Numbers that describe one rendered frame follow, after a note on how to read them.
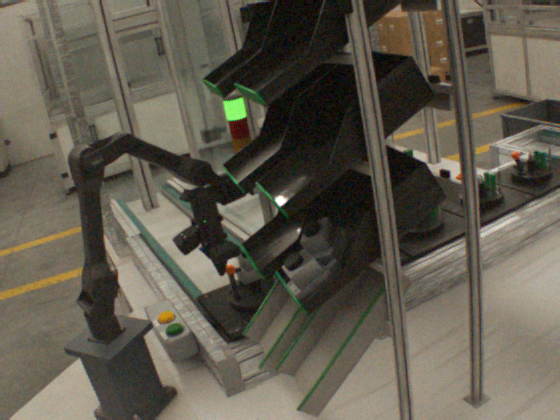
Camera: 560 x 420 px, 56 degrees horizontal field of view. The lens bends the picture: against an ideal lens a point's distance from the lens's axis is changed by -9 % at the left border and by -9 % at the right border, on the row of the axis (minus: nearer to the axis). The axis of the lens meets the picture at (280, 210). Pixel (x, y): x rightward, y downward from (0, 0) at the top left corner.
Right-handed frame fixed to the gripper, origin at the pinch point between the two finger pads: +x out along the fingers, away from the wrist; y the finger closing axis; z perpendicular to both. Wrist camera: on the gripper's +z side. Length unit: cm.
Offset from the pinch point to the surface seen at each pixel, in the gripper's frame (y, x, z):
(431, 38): -510, 42, -508
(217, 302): -5.0, 12.5, 1.5
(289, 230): 25.9, -13.2, -7.6
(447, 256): 16, 14, -53
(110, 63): -105, -43, -5
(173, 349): 2.0, 15.8, 16.5
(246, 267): 2.1, 2.8, -5.5
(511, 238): 16, 18, -77
